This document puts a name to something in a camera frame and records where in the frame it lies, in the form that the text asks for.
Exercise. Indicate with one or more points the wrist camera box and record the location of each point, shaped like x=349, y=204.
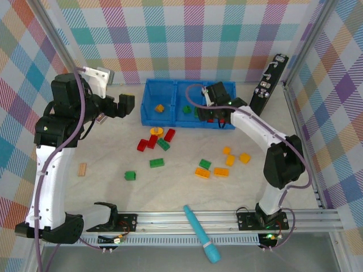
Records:
x=97, y=78
x=207, y=97

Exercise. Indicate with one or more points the small green lego brick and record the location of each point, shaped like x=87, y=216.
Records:
x=186, y=109
x=196, y=112
x=130, y=175

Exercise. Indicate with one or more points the aluminium wall rail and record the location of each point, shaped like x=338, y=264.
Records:
x=127, y=84

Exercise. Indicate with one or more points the long yellow lego brick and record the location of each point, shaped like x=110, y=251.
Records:
x=221, y=171
x=202, y=173

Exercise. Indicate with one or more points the small card box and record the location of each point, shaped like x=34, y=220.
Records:
x=101, y=120

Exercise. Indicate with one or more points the aluminium corner post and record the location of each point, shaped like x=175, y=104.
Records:
x=309, y=42
x=56, y=42

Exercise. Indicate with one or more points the blue three-compartment bin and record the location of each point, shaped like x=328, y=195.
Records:
x=161, y=93

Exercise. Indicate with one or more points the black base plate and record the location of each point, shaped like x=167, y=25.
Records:
x=127, y=222
x=246, y=221

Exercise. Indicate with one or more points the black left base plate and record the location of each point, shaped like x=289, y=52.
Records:
x=127, y=222

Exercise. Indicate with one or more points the teal pen-shaped tool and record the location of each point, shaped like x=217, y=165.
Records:
x=200, y=235

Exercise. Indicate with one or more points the yellow power connector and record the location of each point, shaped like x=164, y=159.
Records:
x=269, y=236
x=119, y=239

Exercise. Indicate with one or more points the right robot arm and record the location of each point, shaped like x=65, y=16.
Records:
x=283, y=161

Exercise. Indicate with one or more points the black case with metal latches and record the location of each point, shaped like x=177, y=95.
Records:
x=269, y=82

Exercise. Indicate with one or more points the round yellow lego piece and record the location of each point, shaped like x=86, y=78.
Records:
x=156, y=131

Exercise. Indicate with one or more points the long green lego brick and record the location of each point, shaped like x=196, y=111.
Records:
x=156, y=163
x=163, y=144
x=204, y=163

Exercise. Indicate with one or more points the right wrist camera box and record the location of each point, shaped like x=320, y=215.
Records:
x=207, y=97

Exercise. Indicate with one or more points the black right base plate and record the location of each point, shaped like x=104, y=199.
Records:
x=246, y=221

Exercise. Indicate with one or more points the small wooden block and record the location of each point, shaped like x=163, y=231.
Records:
x=82, y=169

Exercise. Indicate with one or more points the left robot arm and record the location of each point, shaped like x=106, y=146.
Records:
x=51, y=184

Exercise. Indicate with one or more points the small yellow lego brick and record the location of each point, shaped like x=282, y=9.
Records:
x=226, y=150
x=159, y=108
x=244, y=158

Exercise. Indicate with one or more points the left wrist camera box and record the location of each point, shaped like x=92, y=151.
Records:
x=97, y=78

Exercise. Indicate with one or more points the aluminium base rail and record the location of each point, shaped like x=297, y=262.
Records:
x=184, y=224

